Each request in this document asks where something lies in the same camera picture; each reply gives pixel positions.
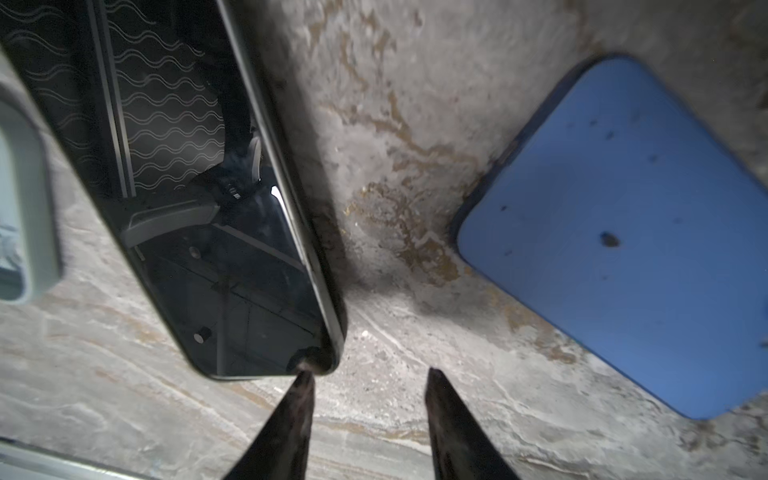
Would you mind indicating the black phone case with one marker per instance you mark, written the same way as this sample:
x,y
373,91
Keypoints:
x,y
324,270

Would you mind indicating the blue phone case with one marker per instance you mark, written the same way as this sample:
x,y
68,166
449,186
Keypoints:
x,y
622,220

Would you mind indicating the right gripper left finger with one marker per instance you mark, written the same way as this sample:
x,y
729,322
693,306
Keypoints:
x,y
281,448

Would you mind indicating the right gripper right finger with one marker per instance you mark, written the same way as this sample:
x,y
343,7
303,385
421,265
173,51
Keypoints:
x,y
460,448

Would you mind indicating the light green phone case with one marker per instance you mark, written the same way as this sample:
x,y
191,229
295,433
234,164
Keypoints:
x,y
30,254

